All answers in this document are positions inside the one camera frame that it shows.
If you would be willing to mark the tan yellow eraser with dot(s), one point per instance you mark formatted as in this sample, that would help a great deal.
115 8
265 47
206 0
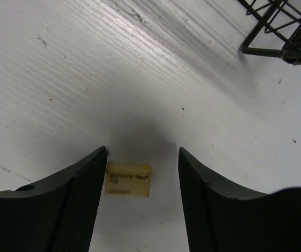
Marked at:
123 179

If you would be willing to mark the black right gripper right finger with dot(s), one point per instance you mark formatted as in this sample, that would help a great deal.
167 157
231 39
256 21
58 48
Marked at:
221 215

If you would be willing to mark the black wire basket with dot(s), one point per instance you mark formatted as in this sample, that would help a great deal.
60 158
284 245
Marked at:
282 20

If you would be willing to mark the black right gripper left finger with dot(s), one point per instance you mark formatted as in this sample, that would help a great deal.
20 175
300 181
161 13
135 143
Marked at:
56 213

